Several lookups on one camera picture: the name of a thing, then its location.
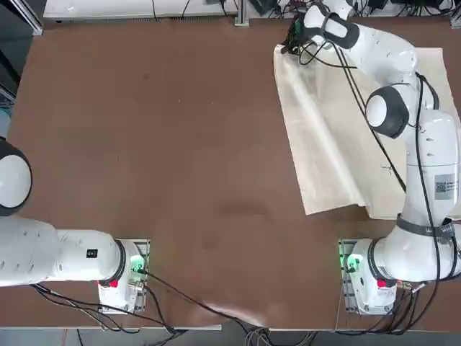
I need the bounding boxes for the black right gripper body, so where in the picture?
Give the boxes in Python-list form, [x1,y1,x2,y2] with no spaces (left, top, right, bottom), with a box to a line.
[287,13,308,45]

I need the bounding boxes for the aluminium profile post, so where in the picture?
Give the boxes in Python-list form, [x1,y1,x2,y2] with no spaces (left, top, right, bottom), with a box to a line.
[234,0,250,27]

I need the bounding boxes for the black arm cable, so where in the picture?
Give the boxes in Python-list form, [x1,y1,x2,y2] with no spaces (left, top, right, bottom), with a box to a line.
[297,37,442,285]

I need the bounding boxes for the dark metal frame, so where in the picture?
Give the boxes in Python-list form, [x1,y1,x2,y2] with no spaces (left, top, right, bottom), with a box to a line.
[0,35,23,107]

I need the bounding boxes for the grey cable bundle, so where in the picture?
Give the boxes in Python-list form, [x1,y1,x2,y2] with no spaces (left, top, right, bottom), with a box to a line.
[243,326,277,346]

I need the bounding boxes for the black base power cable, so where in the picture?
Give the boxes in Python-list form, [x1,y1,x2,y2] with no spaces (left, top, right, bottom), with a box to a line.
[138,268,269,331]

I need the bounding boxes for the large black power adapter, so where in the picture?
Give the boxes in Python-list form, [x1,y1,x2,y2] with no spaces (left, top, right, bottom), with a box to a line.
[391,0,446,6]

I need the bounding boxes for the black base cable bundle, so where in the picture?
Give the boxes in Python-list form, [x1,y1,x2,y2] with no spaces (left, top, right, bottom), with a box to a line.
[334,280,433,337]

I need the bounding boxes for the cream plastic tablecloth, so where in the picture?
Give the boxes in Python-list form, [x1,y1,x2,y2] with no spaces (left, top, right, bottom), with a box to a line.
[272,43,461,221]

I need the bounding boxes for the long white cable duct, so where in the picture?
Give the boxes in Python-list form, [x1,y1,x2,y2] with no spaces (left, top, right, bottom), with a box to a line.
[42,0,238,19]

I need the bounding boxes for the black floor cable bundle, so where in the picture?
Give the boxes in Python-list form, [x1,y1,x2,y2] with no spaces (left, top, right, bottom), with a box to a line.
[32,283,184,334]

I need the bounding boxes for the slanted aluminium profile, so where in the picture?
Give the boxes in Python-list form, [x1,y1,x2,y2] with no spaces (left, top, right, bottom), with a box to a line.
[9,0,45,36]

